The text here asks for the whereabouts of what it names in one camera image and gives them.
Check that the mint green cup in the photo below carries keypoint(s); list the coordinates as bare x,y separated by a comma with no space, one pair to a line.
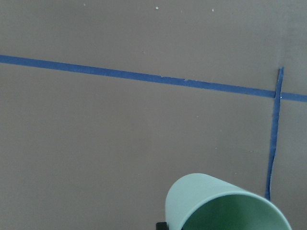
201,202

